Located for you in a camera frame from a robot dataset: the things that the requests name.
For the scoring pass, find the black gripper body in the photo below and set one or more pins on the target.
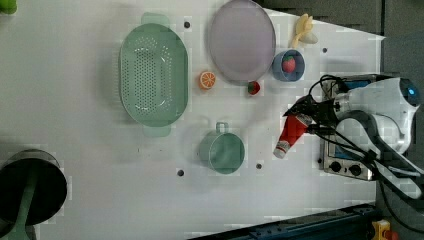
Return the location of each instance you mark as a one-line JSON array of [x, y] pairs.
[[308, 110]]

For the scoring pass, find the red ketchup bottle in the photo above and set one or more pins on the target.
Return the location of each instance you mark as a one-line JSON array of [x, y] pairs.
[[294, 127]]

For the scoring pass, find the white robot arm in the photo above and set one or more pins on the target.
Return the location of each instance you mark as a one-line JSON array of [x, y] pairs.
[[373, 125]]

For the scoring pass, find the silver black toaster oven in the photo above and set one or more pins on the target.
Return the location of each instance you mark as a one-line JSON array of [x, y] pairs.
[[343, 166]]

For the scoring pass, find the strawberry in blue bowl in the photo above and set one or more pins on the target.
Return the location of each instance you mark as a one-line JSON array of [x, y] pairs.
[[288, 64]]

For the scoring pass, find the small blue bowl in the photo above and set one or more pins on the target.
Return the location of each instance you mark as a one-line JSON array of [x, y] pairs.
[[280, 75]]

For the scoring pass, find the strawberry on table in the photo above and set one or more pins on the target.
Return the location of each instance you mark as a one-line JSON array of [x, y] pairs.
[[253, 87]]

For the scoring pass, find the toy banana bunch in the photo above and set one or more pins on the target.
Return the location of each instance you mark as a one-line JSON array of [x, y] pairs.
[[304, 31]]

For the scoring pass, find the green measuring cup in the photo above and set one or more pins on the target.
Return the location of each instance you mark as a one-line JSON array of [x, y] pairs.
[[221, 150]]

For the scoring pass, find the lilac round plate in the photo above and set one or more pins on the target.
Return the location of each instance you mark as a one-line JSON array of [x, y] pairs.
[[242, 40]]

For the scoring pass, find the orange slice toy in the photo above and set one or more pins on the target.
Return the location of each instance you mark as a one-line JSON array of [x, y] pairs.
[[207, 80]]

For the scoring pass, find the yellow red clamp object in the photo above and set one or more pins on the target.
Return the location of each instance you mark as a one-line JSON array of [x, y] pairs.
[[383, 231]]

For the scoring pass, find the green oval colander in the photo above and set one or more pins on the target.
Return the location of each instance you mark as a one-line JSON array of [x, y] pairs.
[[153, 74]]

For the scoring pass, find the black pot with green spoon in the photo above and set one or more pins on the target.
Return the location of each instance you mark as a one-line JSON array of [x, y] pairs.
[[33, 190]]

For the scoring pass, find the green object top corner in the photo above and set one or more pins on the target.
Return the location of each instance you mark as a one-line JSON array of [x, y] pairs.
[[8, 6]]

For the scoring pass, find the blue metal frame rail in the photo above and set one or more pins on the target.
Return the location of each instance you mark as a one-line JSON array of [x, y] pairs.
[[350, 223]]

